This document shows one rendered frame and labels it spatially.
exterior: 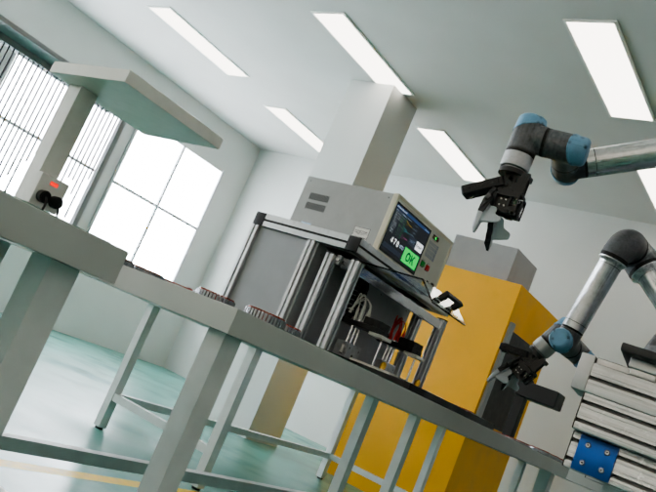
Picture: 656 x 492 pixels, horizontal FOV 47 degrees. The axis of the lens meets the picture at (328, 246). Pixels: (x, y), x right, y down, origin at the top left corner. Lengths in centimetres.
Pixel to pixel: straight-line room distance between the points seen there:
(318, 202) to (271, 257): 28
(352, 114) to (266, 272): 461
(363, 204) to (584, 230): 586
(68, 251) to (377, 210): 154
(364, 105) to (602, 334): 317
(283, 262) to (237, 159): 823
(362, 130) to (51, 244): 586
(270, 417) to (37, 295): 553
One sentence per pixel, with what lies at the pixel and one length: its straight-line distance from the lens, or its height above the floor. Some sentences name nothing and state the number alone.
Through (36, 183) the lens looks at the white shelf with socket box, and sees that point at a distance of 216.
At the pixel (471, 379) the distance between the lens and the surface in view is 606.
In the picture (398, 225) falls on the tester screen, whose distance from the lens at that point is 247.
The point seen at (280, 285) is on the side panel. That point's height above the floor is 90.
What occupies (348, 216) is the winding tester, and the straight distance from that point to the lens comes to 250.
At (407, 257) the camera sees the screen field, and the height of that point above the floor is 117.
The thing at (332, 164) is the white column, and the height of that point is 245.
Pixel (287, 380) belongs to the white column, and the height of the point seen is 56.
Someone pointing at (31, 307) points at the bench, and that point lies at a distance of 109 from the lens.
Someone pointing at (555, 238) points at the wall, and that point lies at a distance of 826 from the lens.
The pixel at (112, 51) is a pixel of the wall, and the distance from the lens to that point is 923.
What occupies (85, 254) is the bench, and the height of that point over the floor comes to 72.
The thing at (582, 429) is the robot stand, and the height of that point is 82.
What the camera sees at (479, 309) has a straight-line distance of 618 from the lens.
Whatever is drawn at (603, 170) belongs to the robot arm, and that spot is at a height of 146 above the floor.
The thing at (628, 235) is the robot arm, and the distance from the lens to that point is 268.
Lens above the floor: 69
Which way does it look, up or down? 9 degrees up
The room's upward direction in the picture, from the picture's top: 23 degrees clockwise
